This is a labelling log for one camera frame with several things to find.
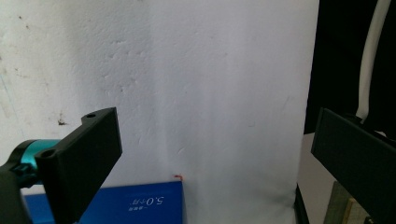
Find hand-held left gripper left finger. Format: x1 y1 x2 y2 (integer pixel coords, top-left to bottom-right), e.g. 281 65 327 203
34 106 123 224

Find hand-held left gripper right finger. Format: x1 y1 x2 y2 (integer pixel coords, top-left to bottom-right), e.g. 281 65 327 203
311 107 396 224

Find white cable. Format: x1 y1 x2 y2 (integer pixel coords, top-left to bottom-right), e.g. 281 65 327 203
355 0 392 123

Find blue cardboard box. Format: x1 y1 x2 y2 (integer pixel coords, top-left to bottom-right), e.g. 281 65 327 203
24 181 185 224

